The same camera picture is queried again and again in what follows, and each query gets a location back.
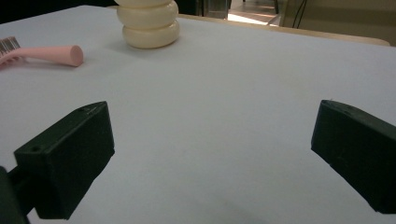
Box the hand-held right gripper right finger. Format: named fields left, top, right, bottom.
left=310, top=99, right=396, bottom=215

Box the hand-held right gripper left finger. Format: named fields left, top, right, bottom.
left=13, top=101, right=116, bottom=220

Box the pink brush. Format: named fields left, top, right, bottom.
left=0, top=35, right=84, bottom=70

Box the cream ridged cup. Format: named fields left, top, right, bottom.
left=113, top=0, right=181, bottom=49

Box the white table mat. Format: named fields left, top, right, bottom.
left=0, top=4, right=396, bottom=224

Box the black hanging cable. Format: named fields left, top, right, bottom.
left=291, top=0, right=310, bottom=30

